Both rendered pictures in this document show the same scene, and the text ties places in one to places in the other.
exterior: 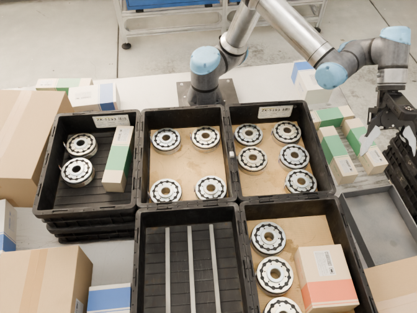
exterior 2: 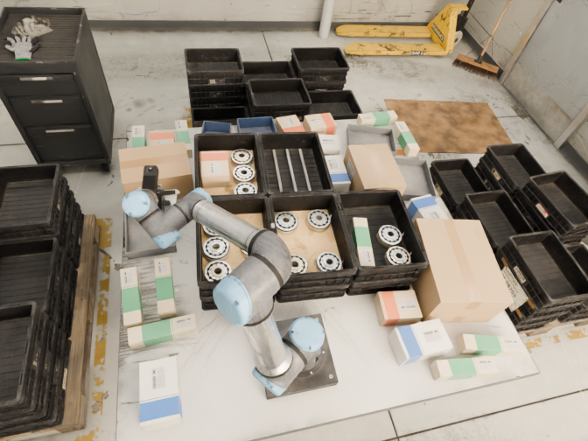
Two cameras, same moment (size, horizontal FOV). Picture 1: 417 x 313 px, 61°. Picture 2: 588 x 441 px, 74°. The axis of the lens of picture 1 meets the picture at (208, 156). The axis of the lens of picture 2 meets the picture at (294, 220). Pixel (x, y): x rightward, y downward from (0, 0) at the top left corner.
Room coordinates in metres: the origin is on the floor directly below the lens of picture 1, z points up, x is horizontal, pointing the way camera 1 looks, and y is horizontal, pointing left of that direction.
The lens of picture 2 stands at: (1.58, -0.22, 2.19)
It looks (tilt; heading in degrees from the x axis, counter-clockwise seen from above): 52 degrees down; 166
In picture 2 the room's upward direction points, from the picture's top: 11 degrees clockwise
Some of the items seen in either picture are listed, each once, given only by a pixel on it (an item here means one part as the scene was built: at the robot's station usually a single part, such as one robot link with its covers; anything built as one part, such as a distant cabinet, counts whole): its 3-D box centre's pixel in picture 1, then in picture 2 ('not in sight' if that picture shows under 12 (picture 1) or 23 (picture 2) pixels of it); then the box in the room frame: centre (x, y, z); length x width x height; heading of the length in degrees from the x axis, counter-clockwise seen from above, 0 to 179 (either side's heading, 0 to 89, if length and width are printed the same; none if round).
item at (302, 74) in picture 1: (310, 81); (160, 392); (1.23, -0.47, 0.75); 0.20 x 0.12 x 0.09; 9
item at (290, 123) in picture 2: not in sight; (290, 129); (-0.15, 0.08, 0.74); 0.16 x 0.12 x 0.07; 18
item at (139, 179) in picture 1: (185, 152); (310, 233); (0.69, 0.08, 0.92); 0.40 x 0.30 x 0.02; 4
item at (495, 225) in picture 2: not in sight; (486, 232); (0.27, 1.37, 0.31); 0.40 x 0.30 x 0.34; 8
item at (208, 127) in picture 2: not in sight; (215, 138); (-0.06, -0.33, 0.74); 0.20 x 0.15 x 0.07; 174
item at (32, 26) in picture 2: not in sight; (32, 24); (-0.83, -1.41, 0.88); 0.29 x 0.22 x 0.03; 8
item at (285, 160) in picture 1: (294, 156); (216, 247); (0.72, -0.30, 0.86); 0.10 x 0.10 x 0.01
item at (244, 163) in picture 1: (252, 158); not in sight; (0.71, -0.15, 0.86); 0.10 x 0.10 x 0.01
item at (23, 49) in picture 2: not in sight; (19, 46); (-0.60, -1.41, 0.88); 0.25 x 0.19 x 0.03; 8
